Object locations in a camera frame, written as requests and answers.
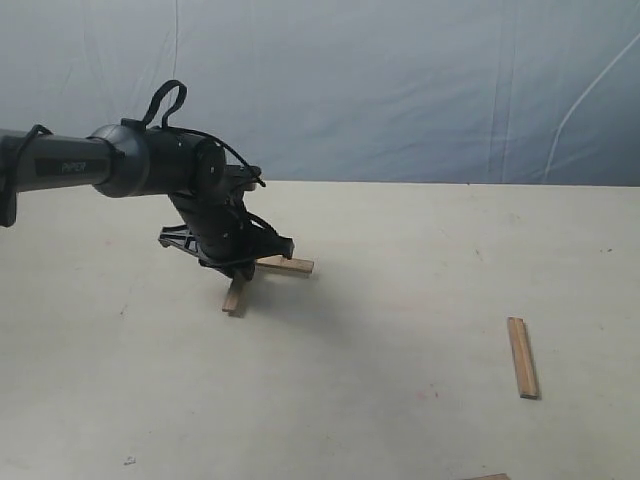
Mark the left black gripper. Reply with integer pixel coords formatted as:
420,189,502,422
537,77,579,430
158,191,294,281

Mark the wood strip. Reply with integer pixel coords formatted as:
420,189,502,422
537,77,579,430
507,317,540,400
222,276,247,317
464,473,510,480

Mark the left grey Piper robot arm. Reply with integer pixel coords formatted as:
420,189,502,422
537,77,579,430
1,119,294,280

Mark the wooden stick with holes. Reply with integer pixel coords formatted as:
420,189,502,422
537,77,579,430
255,256,314,276

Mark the blue-grey backdrop cloth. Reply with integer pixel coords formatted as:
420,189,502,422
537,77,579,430
1,1,639,186

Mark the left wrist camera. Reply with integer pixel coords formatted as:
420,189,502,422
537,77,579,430
225,165,264,192

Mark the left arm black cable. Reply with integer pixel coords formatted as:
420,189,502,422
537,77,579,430
142,79,267,189

